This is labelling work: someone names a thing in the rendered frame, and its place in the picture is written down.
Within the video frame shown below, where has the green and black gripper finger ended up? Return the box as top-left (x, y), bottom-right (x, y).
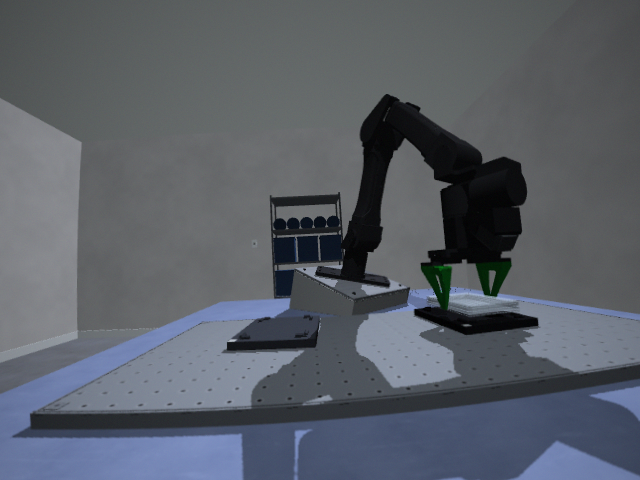
top-left (476, 261), bottom-right (512, 297)
top-left (421, 266), bottom-right (452, 310)

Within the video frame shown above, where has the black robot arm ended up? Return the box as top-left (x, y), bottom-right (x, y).
top-left (316, 94), bottom-right (527, 287)

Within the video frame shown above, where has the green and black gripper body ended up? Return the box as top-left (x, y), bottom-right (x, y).
top-left (421, 242), bottom-right (511, 266)

